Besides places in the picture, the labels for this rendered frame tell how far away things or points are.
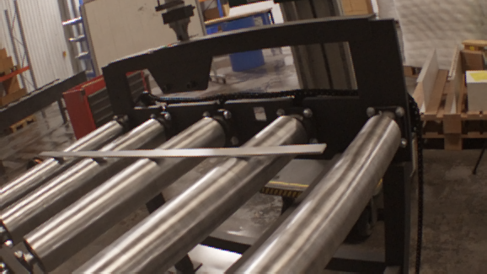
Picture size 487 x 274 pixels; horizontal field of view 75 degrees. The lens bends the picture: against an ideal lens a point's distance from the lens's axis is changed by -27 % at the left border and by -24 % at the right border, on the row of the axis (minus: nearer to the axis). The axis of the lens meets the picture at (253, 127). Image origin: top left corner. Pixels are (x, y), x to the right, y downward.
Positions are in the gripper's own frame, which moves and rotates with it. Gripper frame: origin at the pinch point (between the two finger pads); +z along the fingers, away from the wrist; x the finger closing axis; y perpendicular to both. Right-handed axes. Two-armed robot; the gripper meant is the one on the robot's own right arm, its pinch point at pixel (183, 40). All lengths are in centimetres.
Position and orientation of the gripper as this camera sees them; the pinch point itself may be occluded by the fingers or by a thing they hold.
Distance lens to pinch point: 155.9
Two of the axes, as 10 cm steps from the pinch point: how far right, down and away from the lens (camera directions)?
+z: 2.3, 9.2, 3.2
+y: 5.4, -3.9, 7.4
